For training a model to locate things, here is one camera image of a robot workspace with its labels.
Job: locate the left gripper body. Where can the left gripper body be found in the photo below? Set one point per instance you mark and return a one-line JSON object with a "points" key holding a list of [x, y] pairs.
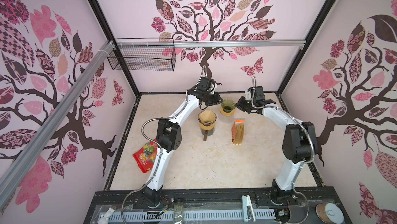
{"points": [[210, 98]]}

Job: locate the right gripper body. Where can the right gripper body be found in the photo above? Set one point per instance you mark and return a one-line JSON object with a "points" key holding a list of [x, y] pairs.
{"points": [[245, 105]]}

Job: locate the brown paper coffee filter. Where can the brown paper coffee filter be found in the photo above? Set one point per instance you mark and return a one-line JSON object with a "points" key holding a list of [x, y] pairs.
{"points": [[206, 117]]}

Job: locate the green ribbed glass dripper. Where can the green ribbed glass dripper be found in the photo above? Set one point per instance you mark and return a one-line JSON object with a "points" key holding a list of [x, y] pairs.
{"points": [[228, 104]]}

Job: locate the orange coffee filter pack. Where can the orange coffee filter pack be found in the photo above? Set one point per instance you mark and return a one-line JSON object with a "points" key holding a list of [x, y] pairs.
{"points": [[238, 130]]}

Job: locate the wooden ring dripper holder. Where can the wooden ring dripper holder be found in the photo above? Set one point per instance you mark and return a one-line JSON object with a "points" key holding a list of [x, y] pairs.
{"points": [[207, 125]]}

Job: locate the translucent plastic cup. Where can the translucent plastic cup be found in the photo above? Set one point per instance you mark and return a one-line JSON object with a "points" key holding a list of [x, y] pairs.
{"points": [[226, 119]]}

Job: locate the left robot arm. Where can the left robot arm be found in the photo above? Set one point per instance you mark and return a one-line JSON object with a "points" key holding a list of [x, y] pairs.
{"points": [[169, 133]]}

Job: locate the red snack bag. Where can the red snack bag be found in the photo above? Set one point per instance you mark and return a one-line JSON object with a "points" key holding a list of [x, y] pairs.
{"points": [[146, 156]]}

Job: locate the white stapler tool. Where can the white stapler tool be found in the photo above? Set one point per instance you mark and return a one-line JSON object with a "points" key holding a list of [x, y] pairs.
{"points": [[248, 212]]}

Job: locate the brown tape roll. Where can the brown tape roll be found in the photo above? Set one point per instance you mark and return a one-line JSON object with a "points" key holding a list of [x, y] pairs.
{"points": [[329, 213]]}

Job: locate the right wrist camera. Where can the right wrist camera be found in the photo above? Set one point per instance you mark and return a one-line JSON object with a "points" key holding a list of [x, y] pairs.
{"points": [[248, 96]]}

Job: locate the black wire basket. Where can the black wire basket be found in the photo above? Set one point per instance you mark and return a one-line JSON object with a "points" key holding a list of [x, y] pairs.
{"points": [[143, 54]]}

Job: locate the aluminium rail back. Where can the aluminium rail back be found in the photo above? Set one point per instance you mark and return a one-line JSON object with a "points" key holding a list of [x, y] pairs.
{"points": [[211, 44]]}

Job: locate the aluminium rail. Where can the aluminium rail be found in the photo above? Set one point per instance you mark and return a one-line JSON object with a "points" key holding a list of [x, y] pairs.
{"points": [[23, 163], [211, 44]]}

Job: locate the white slotted cable duct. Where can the white slotted cable duct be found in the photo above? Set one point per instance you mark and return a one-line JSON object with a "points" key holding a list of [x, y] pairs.
{"points": [[168, 217]]}

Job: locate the aluminium rail left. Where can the aluminium rail left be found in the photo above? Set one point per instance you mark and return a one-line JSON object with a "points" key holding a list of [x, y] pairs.
{"points": [[23, 163]]}

